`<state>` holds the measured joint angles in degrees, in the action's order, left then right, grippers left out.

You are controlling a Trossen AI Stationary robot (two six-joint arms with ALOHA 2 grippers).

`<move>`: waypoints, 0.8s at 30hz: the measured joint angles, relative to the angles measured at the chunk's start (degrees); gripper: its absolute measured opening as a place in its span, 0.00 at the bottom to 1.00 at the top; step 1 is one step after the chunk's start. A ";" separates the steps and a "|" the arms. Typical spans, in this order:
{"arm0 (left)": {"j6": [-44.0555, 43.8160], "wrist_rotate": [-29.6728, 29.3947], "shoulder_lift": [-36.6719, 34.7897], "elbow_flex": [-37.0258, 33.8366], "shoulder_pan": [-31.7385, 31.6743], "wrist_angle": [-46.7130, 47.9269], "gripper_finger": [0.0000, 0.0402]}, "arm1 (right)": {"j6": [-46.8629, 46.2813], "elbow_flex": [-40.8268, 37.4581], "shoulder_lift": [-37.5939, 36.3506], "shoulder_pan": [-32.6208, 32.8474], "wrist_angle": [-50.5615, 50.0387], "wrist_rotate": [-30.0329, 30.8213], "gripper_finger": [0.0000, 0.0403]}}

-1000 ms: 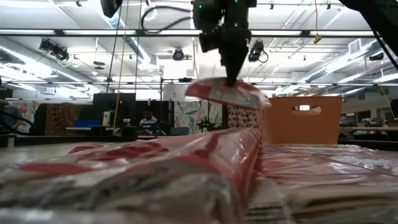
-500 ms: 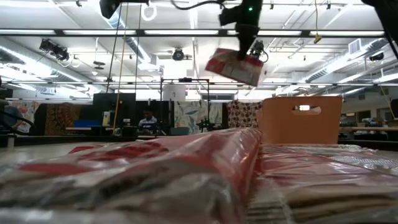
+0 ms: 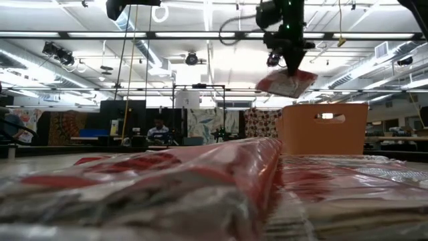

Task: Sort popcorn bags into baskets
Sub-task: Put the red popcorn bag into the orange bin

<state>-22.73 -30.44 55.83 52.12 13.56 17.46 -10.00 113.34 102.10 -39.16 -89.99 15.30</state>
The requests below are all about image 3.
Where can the blue box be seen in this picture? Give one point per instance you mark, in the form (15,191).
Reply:
(93,133)

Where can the white ceiling vent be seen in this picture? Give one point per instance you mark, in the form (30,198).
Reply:
(381,50)

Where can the small black ceiling device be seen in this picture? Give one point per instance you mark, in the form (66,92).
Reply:
(405,61)

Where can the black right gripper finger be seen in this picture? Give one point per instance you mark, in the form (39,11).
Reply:
(295,63)

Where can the dotted patterned cloth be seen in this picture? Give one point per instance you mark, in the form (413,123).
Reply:
(262,122)

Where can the leaf patterned cloth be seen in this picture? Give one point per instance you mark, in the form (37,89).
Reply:
(207,122)

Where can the black background rig frame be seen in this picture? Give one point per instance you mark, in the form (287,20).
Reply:
(199,86)

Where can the person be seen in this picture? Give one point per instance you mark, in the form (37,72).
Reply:
(158,134)

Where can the black ceiling devices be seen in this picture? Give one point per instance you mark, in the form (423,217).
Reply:
(58,53)

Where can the floral patterned cloth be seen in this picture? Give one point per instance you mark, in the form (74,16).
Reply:
(25,122)

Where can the round black ceiling camera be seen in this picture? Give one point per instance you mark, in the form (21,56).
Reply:
(191,58)

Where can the silver ceiling duct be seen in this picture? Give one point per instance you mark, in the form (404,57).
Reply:
(143,47)

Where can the background wooden table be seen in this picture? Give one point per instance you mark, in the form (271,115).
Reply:
(398,138)

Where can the black overhead camera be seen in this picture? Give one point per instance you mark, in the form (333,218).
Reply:
(117,6)

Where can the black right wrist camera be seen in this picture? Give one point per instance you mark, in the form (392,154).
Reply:
(272,59)

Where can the orange brown patterned cloth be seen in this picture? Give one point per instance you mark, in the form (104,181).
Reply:
(65,125)

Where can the orange plastic basket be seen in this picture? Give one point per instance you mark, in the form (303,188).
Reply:
(301,134)

